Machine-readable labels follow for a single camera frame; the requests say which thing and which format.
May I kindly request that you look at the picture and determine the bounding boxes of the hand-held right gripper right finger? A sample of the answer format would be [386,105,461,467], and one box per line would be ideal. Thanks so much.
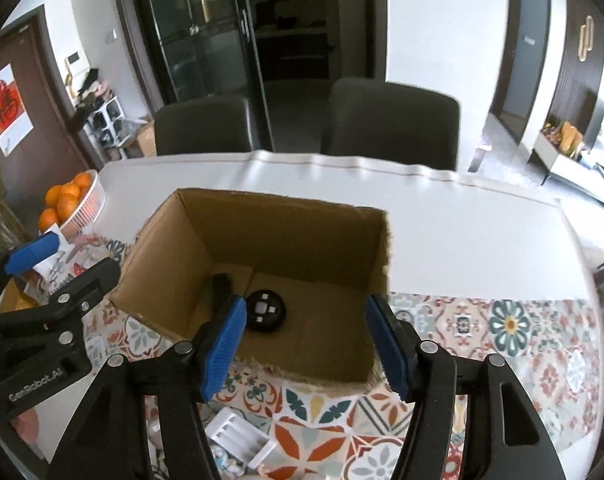
[364,293,568,480]

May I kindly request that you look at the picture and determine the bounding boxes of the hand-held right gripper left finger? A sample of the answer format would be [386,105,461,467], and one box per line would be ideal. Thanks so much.
[46,295,248,480]

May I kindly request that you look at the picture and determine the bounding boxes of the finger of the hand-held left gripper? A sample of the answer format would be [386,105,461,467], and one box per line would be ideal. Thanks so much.
[0,258,122,347]
[0,233,61,317]

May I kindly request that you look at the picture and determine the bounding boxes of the brown cardboard box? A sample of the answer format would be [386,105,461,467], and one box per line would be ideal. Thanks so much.
[106,187,393,387]

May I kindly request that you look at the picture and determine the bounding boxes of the floral printed pouch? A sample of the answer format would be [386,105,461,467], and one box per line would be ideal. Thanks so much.
[32,225,107,296]

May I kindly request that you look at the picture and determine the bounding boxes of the yellow packet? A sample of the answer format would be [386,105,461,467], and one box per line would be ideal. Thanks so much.
[0,280,38,312]

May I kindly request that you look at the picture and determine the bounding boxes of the black round device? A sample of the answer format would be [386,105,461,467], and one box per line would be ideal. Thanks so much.
[242,287,289,334]

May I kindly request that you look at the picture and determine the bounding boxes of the pile of oranges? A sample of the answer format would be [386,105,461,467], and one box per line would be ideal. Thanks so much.
[38,171,93,233]

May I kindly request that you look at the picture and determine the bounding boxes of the white fruit basket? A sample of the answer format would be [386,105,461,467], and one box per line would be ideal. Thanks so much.
[56,170,106,241]

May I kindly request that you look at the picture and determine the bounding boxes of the white battery charger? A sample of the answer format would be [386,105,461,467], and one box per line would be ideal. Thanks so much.
[204,406,277,472]

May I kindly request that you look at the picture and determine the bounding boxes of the white tile-patterned tablecloth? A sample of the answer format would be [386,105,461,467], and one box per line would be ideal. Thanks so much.
[0,150,604,480]

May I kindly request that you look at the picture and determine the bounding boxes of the brown wooden door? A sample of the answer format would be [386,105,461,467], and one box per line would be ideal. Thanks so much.
[0,4,91,198]

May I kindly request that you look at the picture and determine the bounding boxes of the red and white door poster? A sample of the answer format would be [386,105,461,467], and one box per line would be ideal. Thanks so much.
[0,62,33,155]

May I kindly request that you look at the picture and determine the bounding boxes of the white shoe rack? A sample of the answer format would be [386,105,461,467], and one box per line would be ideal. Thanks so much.
[84,97,128,162]

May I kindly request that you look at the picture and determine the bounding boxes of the small cardboard carton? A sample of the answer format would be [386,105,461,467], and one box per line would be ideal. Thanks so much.
[134,117,157,157]

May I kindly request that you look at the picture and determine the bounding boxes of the pile of shoes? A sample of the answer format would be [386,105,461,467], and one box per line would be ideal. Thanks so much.
[73,67,118,112]

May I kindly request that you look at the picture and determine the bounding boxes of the dark grey dining chair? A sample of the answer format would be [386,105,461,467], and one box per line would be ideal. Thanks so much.
[321,77,461,171]
[154,95,255,157]

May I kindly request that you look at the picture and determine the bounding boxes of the white media console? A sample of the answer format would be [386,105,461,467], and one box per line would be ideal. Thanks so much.
[526,127,604,211]

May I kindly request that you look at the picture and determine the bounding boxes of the black framed glass door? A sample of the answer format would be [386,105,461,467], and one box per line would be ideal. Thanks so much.
[112,0,275,152]

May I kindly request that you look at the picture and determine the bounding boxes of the yellow bag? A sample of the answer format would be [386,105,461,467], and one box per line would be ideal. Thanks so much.
[558,121,586,159]

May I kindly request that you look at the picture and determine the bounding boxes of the dark interior door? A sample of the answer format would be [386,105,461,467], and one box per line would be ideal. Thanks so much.
[491,0,554,147]

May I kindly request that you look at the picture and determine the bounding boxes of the gold wall ornament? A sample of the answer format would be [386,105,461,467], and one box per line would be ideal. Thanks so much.
[576,15,597,64]

